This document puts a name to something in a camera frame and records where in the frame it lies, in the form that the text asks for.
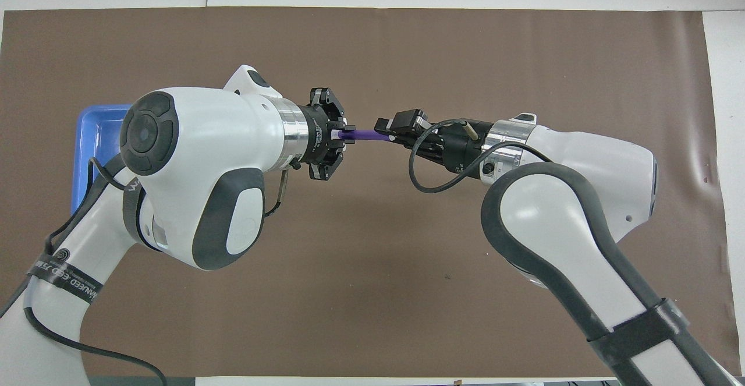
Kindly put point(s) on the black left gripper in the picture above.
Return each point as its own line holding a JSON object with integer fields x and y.
{"x": 319, "y": 135}

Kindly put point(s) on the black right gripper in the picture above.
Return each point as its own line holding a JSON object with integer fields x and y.
{"x": 460, "y": 144}

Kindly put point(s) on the purple marker pen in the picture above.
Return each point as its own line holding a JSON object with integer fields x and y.
{"x": 366, "y": 135}

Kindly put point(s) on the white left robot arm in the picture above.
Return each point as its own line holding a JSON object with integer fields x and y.
{"x": 198, "y": 165}

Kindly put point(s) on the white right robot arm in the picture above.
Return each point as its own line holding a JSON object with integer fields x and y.
{"x": 582, "y": 199}

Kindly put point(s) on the brown paper table mat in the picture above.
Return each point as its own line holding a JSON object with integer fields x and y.
{"x": 372, "y": 293}

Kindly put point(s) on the blue plastic tray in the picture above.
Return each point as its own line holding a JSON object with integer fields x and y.
{"x": 93, "y": 135}

